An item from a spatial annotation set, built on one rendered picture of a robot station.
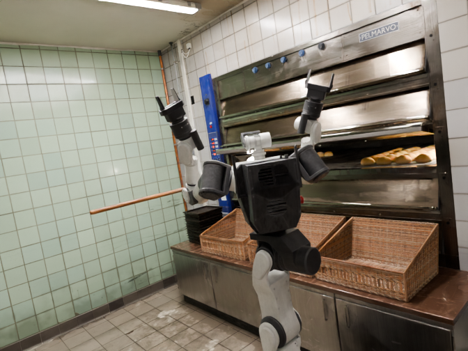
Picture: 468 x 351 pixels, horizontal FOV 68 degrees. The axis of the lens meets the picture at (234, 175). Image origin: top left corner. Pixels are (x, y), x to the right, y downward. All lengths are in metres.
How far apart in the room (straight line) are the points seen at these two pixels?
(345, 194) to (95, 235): 2.37
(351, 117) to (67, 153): 2.51
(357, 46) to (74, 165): 2.62
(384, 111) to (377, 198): 0.55
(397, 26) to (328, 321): 1.76
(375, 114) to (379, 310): 1.15
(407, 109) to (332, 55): 0.63
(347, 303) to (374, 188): 0.78
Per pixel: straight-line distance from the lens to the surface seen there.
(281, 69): 2.81
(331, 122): 2.52
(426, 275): 2.19
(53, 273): 3.61
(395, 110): 2.31
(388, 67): 2.33
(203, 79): 3.46
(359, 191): 2.49
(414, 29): 2.32
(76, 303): 3.74
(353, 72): 2.44
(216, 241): 2.88
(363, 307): 2.09
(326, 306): 2.24
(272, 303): 1.64
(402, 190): 2.37
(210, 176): 1.43
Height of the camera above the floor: 1.49
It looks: 6 degrees down
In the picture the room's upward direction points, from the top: 9 degrees counter-clockwise
